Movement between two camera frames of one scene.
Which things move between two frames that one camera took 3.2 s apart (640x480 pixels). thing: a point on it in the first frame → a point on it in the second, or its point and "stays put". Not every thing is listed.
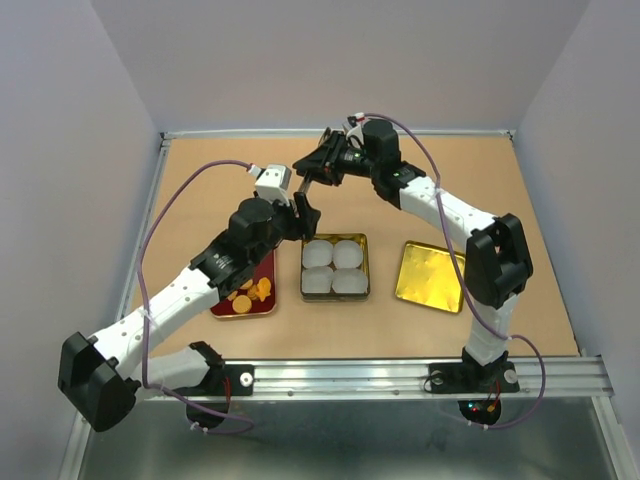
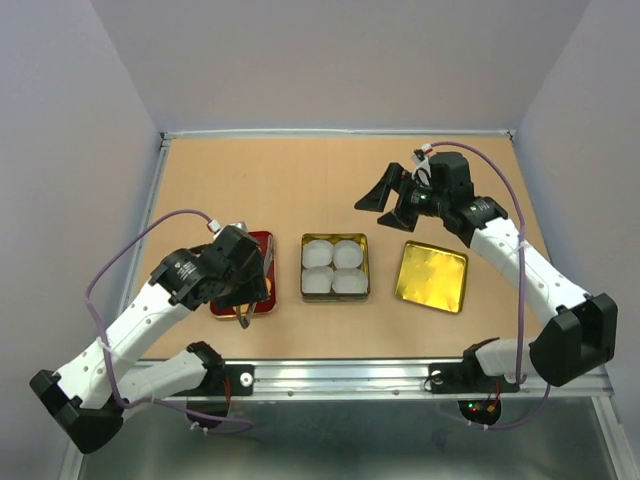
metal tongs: [305, 181] → [245, 312]
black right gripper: [323, 163] → [376, 198]
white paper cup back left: [317, 253] stays put
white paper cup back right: [347, 254] stays put
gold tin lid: [428, 276] stays put
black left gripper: [302, 226] → [256, 286]
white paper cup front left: [317, 279] stays put
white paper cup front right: [350, 280] stays put
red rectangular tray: [267, 269] stays put
